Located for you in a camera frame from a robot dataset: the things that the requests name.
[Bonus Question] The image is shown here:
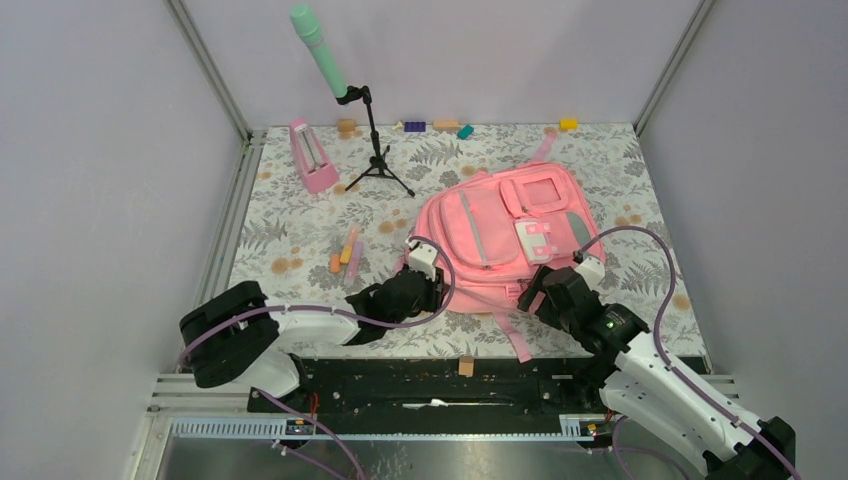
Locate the purple cable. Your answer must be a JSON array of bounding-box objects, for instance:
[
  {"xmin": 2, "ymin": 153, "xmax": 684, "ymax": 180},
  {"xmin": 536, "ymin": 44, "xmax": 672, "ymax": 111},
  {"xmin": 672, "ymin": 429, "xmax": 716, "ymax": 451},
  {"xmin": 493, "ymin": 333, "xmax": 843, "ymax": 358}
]
[
  {"xmin": 176, "ymin": 235, "xmax": 457, "ymax": 372},
  {"xmin": 572, "ymin": 225, "xmax": 803, "ymax": 480}
]

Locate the teal toy block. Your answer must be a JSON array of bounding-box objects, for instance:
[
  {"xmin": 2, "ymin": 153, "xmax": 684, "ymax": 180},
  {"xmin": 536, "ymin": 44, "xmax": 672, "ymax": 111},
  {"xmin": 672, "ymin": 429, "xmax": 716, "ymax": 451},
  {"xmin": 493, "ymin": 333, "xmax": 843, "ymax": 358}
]
[{"xmin": 457, "ymin": 125, "xmax": 474, "ymax": 140}]

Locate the pink school backpack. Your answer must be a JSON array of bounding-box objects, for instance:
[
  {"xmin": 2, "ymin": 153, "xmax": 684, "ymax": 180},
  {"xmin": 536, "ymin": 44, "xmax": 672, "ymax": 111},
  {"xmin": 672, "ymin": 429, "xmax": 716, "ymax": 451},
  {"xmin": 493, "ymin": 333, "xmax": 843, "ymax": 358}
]
[{"xmin": 411, "ymin": 134, "xmax": 599, "ymax": 362}]

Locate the purple toy block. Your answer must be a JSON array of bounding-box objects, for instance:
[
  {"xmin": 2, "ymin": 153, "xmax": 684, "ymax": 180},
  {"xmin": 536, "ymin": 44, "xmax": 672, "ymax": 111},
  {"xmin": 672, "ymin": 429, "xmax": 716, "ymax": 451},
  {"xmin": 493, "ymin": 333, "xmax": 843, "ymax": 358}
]
[{"xmin": 403, "ymin": 121, "xmax": 427, "ymax": 133}]

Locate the black microphone tripod stand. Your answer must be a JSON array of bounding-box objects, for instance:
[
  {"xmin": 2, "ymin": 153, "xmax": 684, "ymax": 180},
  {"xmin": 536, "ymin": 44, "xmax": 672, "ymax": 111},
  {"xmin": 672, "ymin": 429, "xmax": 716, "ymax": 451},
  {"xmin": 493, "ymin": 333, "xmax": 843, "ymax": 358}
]
[{"xmin": 337, "ymin": 86, "xmax": 416, "ymax": 198}]

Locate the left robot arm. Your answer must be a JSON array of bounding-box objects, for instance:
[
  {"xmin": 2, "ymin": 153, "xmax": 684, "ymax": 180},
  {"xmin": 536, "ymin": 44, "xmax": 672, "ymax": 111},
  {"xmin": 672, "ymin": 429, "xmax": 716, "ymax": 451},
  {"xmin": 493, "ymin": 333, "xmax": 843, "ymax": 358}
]
[{"xmin": 178, "ymin": 267, "xmax": 453, "ymax": 411}]

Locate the mint green microphone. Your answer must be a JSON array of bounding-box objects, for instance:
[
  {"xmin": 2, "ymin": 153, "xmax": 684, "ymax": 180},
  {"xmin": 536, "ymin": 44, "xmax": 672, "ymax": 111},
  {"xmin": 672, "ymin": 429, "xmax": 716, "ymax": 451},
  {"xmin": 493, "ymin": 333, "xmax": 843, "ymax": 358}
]
[{"xmin": 289, "ymin": 4, "xmax": 348, "ymax": 105}]

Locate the tan wooden block rear left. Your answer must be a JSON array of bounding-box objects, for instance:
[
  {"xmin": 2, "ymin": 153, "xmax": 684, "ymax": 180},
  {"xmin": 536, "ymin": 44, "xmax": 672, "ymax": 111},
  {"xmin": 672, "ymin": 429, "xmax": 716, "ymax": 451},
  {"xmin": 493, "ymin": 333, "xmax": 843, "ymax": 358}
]
[{"xmin": 336, "ymin": 118, "xmax": 357, "ymax": 133}]

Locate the wooden block on base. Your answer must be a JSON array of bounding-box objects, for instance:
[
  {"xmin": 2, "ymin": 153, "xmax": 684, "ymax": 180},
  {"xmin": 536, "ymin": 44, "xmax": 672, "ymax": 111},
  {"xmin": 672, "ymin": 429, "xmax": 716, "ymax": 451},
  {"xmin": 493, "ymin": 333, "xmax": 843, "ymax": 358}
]
[{"xmin": 457, "ymin": 355, "xmax": 475, "ymax": 378}]

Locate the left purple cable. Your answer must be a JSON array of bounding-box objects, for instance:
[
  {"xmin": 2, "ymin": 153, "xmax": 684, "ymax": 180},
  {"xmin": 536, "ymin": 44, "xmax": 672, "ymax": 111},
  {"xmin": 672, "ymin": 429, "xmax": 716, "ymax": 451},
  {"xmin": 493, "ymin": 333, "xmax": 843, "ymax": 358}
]
[{"xmin": 176, "ymin": 235, "xmax": 457, "ymax": 372}]

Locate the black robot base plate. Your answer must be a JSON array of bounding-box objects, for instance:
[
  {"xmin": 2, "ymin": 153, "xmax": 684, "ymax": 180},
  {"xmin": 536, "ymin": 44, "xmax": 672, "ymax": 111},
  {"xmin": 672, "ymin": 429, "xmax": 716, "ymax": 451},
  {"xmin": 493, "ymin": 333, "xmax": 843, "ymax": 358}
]
[{"xmin": 282, "ymin": 358, "xmax": 608, "ymax": 432}]

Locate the yellow toy block rear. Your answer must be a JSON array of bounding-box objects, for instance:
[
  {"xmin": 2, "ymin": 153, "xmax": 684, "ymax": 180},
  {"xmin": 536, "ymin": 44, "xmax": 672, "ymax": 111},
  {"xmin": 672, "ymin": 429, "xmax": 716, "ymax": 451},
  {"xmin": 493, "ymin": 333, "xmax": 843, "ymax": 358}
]
[{"xmin": 559, "ymin": 118, "xmax": 579, "ymax": 131}]

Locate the grey slotted cable duct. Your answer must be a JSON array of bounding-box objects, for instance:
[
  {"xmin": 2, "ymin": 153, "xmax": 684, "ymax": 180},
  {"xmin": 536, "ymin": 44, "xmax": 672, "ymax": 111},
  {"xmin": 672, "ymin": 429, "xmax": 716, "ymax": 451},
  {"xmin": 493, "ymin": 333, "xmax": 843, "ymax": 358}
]
[{"xmin": 170, "ymin": 415, "xmax": 612, "ymax": 442}]

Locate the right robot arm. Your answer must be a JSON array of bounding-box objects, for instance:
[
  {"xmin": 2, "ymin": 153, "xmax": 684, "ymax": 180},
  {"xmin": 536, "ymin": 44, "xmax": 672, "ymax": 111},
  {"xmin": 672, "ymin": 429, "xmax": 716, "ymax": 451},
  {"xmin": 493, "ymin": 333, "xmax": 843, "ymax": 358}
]
[{"xmin": 518, "ymin": 259, "xmax": 800, "ymax": 479}]

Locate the pink metronome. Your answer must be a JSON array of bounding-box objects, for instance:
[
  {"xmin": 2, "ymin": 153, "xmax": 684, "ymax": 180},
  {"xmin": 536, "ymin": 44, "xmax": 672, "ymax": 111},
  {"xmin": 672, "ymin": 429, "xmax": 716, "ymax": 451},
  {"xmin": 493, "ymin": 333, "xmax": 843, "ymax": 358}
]
[{"xmin": 289, "ymin": 119, "xmax": 340, "ymax": 194}]

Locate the pink marker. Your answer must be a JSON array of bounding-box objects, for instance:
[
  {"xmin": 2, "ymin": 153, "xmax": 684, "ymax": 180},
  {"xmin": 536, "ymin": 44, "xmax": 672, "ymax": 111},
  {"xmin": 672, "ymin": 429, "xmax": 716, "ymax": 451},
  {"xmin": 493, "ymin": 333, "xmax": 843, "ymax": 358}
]
[{"xmin": 343, "ymin": 240, "xmax": 364, "ymax": 286}]

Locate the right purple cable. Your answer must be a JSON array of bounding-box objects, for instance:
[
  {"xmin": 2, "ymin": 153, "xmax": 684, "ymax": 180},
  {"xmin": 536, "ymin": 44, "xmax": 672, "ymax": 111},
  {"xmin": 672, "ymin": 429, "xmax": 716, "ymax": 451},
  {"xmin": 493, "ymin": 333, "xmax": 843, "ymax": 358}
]
[{"xmin": 572, "ymin": 225, "xmax": 803, "ymax": 480}]

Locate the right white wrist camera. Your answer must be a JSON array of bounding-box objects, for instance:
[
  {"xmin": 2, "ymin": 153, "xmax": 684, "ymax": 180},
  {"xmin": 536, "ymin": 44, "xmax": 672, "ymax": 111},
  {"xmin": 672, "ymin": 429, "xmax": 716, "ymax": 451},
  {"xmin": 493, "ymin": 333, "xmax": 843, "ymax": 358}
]
[{"xmin": 573, "ymin": 251, "xmax": 605, "ymax": 290}]

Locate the long tan wooden block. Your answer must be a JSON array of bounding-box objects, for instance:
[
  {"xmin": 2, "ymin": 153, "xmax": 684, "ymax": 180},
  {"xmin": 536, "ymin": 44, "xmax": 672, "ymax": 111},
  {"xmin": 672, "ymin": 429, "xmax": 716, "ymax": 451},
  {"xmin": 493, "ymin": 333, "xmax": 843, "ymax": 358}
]
[{"xmin": 432, "ymin": 119, "xmax": 460, "ymax": 131}]

